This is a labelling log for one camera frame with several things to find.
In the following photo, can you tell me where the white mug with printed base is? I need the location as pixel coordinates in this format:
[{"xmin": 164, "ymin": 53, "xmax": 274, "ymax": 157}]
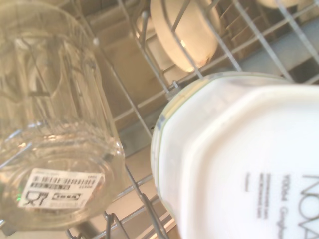
[{"xmin": 150, "ymin": 73, "xmax": 319, "ymax": 239}]

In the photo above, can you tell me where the built-in dishwasher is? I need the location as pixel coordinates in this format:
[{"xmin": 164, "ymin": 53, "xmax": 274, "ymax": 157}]
[{"xmin": 0, "ymin": 0, "xmax": 319, "ymax": 239}]

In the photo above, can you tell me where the white plate in rack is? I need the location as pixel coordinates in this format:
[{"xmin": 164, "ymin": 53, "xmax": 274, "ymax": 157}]
[{"xmin": 149, "ymin": 0, "xmax": 221, "ymax": 73}]

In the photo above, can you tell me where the clear glass in rack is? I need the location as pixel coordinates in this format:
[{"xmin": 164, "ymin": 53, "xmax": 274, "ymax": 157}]
[{"xmin": 0, "ymin": 2, "xmax": 125, "ymax": 231}]

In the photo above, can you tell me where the grey wire dishwasher rack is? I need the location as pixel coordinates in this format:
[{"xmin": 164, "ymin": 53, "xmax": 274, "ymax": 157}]
[{"xmin": 0, "ymin": 0, "xmax": 319, "ymax": 239}]

